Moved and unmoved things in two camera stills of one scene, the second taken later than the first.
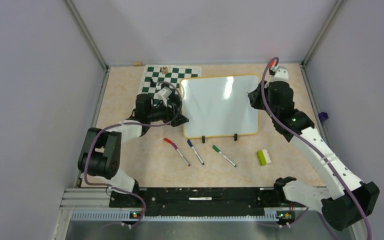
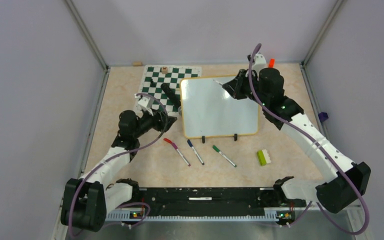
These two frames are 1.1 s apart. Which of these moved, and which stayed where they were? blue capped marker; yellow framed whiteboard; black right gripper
Moved: black right gripper
Stayed: blue capped marker; yellow framed whiteboard
